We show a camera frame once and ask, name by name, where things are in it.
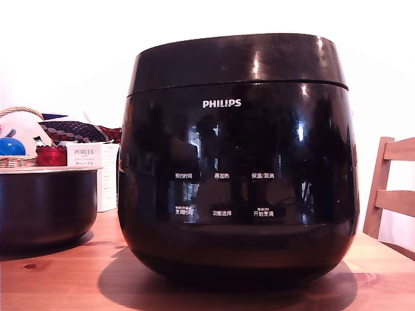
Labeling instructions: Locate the black rice cooker lid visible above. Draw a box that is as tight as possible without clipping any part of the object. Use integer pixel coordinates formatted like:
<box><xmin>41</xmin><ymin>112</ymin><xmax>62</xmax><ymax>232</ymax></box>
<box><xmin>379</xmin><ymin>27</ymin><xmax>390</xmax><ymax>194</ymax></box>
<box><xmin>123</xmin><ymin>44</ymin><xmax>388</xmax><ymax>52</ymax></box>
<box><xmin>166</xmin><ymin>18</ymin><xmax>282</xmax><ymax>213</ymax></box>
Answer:
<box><xmin>126</xmin><ymin>33</ymin><xmax>350</xmax><ymax>97</ymax></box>

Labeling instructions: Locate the black Philips rice cooker body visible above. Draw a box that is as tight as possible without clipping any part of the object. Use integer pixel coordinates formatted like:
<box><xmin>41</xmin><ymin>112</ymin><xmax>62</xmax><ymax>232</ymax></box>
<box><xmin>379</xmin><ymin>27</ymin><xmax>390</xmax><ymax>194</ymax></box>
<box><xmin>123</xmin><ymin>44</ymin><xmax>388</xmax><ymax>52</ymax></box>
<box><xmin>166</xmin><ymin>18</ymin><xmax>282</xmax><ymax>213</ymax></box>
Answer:
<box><xmin>117</xmin><ymin>79</ymin><xmax>361</xmax><ymax>286</ymax></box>

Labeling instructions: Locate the white Porlex box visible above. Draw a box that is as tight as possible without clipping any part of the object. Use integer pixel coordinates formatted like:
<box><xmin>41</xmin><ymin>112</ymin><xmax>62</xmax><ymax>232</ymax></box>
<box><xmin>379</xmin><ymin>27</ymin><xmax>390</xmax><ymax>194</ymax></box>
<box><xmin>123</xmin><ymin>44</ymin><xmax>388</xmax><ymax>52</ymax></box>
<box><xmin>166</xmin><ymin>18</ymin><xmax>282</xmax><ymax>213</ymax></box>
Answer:
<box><xmin>65</xmin><ymin>143</ymin><xmax>121</xmax><ymax>213</ymax></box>

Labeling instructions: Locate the dark dotted patterned cloth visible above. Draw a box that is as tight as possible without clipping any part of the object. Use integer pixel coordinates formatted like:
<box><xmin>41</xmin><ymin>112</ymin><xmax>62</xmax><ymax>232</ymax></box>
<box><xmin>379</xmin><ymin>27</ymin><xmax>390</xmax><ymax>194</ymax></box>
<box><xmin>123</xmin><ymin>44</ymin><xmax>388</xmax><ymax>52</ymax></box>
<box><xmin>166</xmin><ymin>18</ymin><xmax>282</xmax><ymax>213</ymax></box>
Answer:
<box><xmin>38</xmin><ymin>113</ymin><xmax>122</xmax><ymax>144</ymax></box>

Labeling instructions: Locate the red glass jar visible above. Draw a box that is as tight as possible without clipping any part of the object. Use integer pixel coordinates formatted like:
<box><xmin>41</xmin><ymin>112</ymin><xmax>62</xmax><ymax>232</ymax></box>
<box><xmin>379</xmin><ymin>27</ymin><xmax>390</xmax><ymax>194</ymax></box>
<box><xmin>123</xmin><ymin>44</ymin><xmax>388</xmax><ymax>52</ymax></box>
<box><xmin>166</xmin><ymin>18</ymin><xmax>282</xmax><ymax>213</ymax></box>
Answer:
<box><xmin>34</xmin><ymin>144</ymin><xmax>68</xmax><ymax>167</ymax></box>

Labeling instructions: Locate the black inner cooking pot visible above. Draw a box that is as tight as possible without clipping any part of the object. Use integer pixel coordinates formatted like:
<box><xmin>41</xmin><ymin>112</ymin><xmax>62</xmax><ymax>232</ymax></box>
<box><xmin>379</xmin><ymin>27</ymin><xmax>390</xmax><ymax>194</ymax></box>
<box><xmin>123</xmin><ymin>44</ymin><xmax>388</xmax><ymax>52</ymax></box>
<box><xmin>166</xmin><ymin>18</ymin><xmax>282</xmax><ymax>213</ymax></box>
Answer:
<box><xmin>0</xmin><ymin>167</ymin><xmax>103</xmax><ymax>251</ymax></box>

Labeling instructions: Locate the wooden chair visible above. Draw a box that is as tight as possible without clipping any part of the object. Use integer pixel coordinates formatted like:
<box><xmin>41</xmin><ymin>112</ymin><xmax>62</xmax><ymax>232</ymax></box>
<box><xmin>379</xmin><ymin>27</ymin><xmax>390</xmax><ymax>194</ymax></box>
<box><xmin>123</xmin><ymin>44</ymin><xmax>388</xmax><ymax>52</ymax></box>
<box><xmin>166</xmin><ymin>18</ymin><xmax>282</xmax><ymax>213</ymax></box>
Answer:
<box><xmin>362</xmin><ymin>136</ymin><xmax>415</xmax><ymax>240</ymax></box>

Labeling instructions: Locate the white cloth bag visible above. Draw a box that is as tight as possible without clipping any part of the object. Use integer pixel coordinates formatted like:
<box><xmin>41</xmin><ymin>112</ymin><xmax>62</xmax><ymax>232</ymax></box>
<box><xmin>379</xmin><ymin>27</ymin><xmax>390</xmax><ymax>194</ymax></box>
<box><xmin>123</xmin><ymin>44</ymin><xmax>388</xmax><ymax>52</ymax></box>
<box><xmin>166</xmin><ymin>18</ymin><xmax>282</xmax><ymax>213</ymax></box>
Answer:
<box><xmin>0</xmin><ymin>112</ymin><xmax>53</xmax><ymax>156</ymax></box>

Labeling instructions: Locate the woven wicker basket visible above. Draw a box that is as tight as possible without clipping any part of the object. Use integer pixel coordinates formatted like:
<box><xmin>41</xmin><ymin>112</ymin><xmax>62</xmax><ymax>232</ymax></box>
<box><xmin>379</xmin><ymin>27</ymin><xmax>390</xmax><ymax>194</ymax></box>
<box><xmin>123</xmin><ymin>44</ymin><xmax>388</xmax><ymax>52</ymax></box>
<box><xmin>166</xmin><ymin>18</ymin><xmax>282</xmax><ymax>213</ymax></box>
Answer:
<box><xmin>0</xmin><ymin>106</ymin><xmax>56</xmax><ymax>168</ymax></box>

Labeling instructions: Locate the blue ball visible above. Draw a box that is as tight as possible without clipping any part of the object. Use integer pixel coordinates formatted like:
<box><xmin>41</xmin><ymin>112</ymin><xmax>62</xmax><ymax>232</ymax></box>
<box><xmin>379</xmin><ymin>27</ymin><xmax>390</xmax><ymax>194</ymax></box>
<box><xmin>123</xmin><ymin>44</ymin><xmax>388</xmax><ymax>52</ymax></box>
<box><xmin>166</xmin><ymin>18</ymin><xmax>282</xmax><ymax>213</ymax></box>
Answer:
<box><xmin>0</xmin><ymin>137</ymin><xmax>27</xmax><ymax>156</ymax></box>

